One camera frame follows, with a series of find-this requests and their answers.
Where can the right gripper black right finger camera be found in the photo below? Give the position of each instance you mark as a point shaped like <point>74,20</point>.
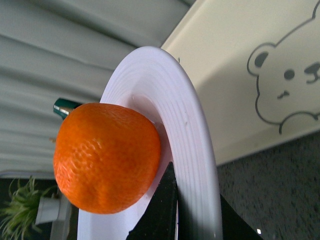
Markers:
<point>233,226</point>

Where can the dark green mug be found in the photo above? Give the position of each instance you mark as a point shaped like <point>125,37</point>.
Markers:
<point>63,107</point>

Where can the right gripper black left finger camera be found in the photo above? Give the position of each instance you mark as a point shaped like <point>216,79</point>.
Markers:
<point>160,219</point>

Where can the white ridged plate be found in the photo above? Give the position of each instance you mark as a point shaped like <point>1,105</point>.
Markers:
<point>152,82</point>

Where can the green potted plant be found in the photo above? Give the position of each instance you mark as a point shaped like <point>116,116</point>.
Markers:
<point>18,216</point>

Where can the beige bear tray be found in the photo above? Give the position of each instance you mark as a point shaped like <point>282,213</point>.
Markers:
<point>255,65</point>

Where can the orange mandarin fruit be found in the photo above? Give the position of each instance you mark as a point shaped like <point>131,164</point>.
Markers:
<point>106,157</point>

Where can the grey curtain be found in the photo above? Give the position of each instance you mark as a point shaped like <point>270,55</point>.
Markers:
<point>52,49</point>

